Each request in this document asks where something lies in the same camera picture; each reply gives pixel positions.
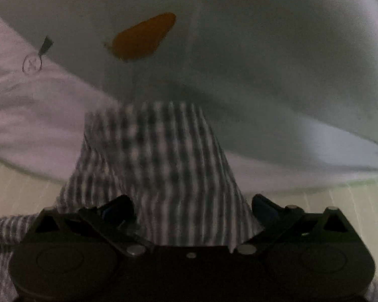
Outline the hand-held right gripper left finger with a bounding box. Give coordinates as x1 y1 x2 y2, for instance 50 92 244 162
31 194 152 256

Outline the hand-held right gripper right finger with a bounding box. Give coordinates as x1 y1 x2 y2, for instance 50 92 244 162
236 194 354 255

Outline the grey checked shirt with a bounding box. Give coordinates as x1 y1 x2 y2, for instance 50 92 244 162
0 101 267 302

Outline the pale green grid mat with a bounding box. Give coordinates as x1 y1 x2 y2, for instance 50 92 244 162
0 154 378 293

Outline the light blue carrot print blanket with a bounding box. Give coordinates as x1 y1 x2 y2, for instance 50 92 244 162
0 0 378 196

